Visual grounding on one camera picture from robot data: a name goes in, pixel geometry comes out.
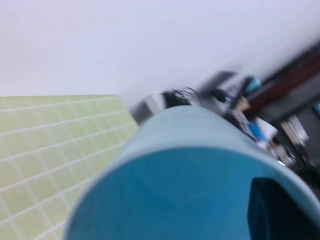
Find green grid table mat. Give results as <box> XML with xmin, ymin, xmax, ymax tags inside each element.
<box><xmin>0</xmin><ymin>94</ymin><xmax>141</xmax><ymax>240</ymax></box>

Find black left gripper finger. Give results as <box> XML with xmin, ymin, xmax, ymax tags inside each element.
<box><xmin>246</xmin><ymin>176</ymin><xmax>320</xmax><ymax>240</ymax></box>

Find light blue plastic cup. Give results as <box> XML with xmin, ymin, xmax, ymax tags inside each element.
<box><xmin>61</xmin><ymin>104</ymin><xmax>320</xmax><ymax>240</ymax></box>

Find dark cluttered shelf unit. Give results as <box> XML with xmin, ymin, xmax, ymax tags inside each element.
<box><xmin>264</xmin><ymin>92</ymin><xmax>320</xmax><ymax>181</ymax></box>

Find dark brown wooden beam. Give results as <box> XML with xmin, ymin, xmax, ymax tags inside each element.
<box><xmin>247</xmin><ymin>39</ymin><xmax>320</xmax><ymax>118</ymax></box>

